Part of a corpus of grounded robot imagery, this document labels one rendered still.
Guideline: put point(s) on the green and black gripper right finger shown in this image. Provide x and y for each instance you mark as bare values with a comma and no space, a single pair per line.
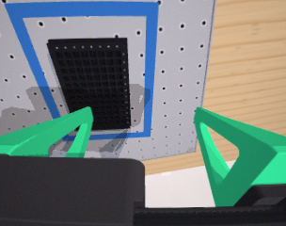
261,160

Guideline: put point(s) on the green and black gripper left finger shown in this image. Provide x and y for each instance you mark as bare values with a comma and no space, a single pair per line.
35,140

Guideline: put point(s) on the blue tape outline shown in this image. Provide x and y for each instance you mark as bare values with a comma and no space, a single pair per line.
18,11

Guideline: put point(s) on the black well plate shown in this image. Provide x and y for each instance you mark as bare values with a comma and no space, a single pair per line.
101,60

